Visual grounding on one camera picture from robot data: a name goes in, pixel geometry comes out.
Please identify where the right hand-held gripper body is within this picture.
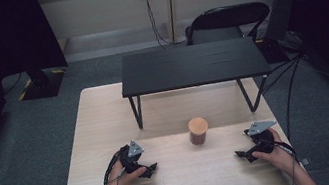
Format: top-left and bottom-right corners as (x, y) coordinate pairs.
(242, 117), (283, 158)

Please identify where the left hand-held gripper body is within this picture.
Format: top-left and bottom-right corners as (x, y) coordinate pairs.
(116, 138), (149, 176)

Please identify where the person's left hand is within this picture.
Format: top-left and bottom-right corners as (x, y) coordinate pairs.
(99, 146), (151, 185)

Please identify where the person's right hand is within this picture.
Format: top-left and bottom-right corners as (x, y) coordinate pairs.
(247, 123), (299, 181)

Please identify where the grey tape piece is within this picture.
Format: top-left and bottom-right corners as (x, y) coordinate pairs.
(299, 156), (311, 167)

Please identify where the brown jar with wooden lid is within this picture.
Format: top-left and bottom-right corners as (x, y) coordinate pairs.
(185, 115), (212, 147)

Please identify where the black box on floor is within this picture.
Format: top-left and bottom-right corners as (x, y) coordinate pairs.
(254, 34), (291, 67)

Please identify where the black low shelf table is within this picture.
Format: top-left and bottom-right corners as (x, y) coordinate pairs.
(115, 31), (280, 134)

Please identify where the black stand base striped tape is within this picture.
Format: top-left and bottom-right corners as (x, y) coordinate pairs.
(13, 64), (71, 104)

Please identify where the black folding chair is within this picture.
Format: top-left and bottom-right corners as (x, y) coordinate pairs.
(181, 0), (276, 53)

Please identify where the left hand-held gripper cable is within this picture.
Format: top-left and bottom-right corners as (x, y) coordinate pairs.
(94, 144), (135, 185)

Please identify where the hand-held gripper cable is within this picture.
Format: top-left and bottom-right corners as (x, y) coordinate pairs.
(243, 121), (304, 185)
(94, 144), (135, 185)

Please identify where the right hand-held gripper cable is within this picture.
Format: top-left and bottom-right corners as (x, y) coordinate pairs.
(243, 121), (304, 185)

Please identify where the black floor cable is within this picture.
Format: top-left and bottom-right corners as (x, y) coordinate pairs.
(255, 48), (329, 148)

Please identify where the black wall socket cable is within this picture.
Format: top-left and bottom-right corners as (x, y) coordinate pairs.
(143, 0), (176, 53)

